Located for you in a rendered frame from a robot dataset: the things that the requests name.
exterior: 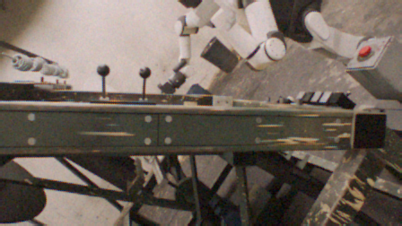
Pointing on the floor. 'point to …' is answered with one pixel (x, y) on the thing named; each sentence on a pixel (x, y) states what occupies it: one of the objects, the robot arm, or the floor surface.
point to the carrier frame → (341, 184)
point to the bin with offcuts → (219, 56)
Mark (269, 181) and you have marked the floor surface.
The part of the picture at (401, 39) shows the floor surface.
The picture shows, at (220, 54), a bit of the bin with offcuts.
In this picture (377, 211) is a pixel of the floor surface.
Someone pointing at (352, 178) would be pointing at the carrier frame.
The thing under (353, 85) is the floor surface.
